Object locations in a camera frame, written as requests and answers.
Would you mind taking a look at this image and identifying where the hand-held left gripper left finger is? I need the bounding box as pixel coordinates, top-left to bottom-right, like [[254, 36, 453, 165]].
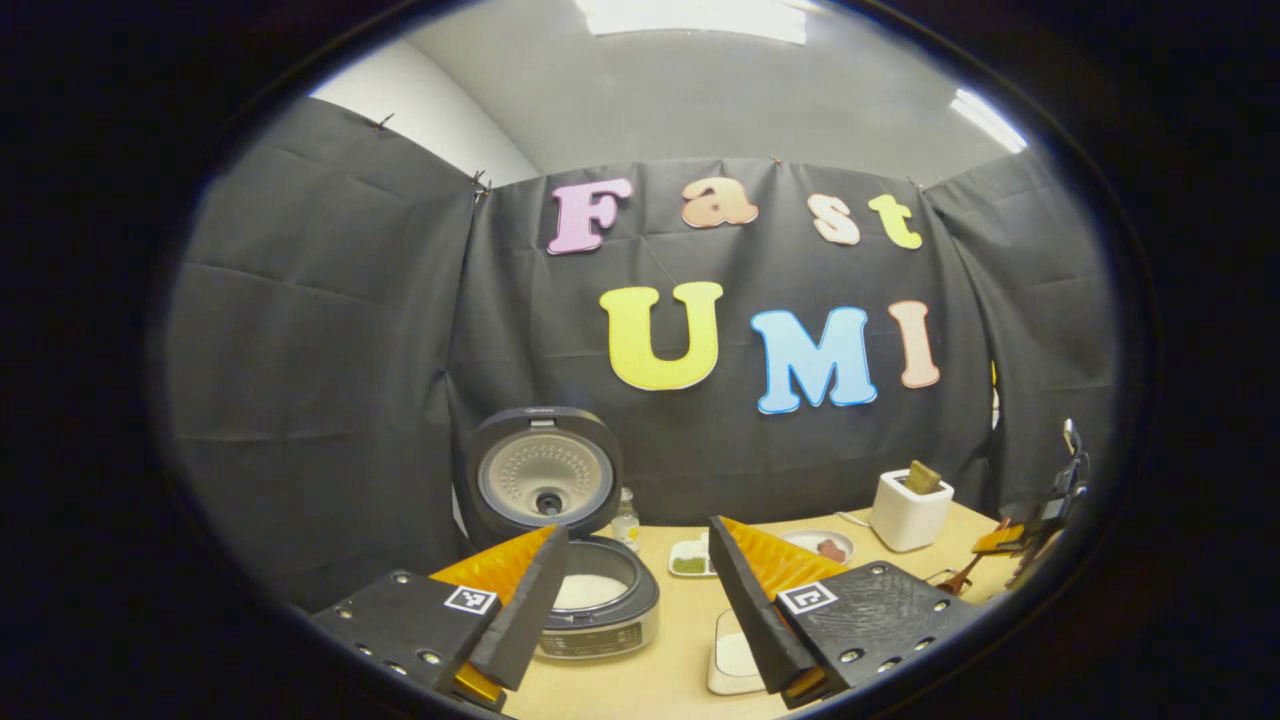
[[308, 524, 571, 713]]

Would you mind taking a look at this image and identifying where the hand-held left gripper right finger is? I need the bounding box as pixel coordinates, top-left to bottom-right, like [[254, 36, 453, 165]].
[[708, 516, 986, 711]]

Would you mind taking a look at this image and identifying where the brown wooden spoon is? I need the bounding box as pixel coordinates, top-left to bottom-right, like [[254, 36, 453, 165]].
[[940, 555, 989, 598]]

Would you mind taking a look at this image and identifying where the white square rice container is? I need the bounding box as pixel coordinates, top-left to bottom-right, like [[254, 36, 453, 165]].
[[706, 608, 766, 697]]

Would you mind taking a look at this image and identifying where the white rice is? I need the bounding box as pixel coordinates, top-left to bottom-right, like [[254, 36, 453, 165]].
[[553, 573, 629, 611]]

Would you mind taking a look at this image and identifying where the dark grey rice cooker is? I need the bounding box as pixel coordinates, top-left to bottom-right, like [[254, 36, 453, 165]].
[[463, 406, 661, 661]]

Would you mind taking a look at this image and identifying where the white divided bean dish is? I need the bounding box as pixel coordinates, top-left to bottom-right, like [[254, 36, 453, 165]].
[[668, 538, 719, 579]]

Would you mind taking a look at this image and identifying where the round white plate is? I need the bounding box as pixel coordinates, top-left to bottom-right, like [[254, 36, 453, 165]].
[[780, 529, 856, 566]]

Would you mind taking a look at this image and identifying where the white toaster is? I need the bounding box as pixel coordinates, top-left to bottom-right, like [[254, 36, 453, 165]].
[[870, 469, 955, 553]]

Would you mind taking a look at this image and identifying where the small clear glass bottle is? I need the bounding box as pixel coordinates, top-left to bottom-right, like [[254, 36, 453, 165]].
[[610, 487, 642, 553]]

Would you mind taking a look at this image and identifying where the black backdrop cloth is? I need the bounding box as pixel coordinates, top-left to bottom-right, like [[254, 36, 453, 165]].
[[160, 95, 1119, 611]]

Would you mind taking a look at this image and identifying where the small ceiling light panel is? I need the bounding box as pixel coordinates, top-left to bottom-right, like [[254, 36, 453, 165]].
[[950, 88, 1029, 154]]

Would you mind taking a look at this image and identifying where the long ceiling light panel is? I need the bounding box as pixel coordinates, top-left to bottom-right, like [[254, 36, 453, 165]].
[[575, 0, 809, 46]]

